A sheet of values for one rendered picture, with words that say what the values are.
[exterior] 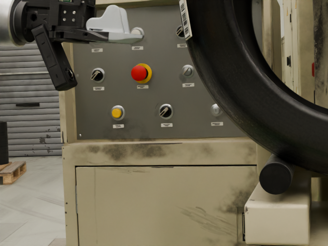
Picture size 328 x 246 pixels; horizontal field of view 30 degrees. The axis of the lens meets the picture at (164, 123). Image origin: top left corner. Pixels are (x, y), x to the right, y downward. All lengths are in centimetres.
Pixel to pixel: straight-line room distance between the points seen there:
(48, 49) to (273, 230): 46
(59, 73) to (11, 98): 965
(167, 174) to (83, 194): 23
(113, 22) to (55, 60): 12
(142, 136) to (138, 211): 19
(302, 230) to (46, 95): 974
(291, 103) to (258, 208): 15
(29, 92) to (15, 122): 58
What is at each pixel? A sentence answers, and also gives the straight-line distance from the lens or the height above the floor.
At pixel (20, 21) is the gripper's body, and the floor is 115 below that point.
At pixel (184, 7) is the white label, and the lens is 88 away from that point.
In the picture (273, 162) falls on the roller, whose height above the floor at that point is 92.
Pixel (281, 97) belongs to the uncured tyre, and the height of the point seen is 101.
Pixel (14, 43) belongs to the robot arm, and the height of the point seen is 112.
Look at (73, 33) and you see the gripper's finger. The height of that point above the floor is 112.
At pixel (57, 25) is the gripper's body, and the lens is 102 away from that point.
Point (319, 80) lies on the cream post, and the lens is 123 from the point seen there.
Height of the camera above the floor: 103
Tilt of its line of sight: 3 degrees down
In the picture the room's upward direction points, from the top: 2 degrees counter-clockwise
